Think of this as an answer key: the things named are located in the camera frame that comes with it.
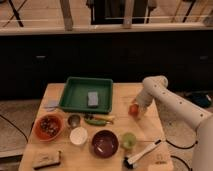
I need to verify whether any wooden chair leg left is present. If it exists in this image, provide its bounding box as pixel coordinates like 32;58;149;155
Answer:
60;0;73;31

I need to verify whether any wooden chair leg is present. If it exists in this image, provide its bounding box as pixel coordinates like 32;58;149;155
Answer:
123;0;134;29
60;0;73;31

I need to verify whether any green plastic cup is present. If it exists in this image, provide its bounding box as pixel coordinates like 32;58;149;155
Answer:
121;132;136;149

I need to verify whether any white paper cup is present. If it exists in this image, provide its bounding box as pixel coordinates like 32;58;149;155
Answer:
70;127;88;146

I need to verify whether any orange bowl with beans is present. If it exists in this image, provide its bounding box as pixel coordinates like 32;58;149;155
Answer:
33;114;64;142

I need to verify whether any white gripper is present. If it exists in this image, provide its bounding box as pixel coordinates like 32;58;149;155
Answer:
135;89;153;119

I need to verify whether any green plastic tray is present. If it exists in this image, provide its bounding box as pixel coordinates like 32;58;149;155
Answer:
59;77;113;114

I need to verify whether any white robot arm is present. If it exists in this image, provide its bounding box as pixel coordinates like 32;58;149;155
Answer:
135;75;213;171

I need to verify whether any black floor cable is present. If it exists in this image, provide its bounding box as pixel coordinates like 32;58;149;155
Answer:
165;139;198;150
0;114;30;144

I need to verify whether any black floor cable right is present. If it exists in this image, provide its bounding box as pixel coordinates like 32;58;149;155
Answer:
165;139;198;150

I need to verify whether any green chili pepper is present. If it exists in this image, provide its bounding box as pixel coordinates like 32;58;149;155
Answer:
84;118;107;126

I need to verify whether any grey blue sponge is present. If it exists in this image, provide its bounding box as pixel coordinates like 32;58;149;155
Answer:
87;92;99;107

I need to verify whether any black floor cable left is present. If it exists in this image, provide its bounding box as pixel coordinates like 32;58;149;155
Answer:
0;114;30;144

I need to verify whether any white handled black brush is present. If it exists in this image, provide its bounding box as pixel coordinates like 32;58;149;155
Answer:
123;140;161;169

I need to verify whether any brown scrub sponge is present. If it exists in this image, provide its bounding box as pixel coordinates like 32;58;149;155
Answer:
32;151;61;170

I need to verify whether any red apple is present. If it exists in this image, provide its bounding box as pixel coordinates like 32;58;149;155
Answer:
128;104;139;117

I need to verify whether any dark purple bowl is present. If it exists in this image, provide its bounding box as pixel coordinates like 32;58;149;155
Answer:
91;130;119;158

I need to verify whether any wooden chair leg right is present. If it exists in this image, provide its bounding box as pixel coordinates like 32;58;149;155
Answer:
123;0;134;29

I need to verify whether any small metal cup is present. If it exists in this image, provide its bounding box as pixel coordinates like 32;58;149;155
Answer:
68;115;81;129

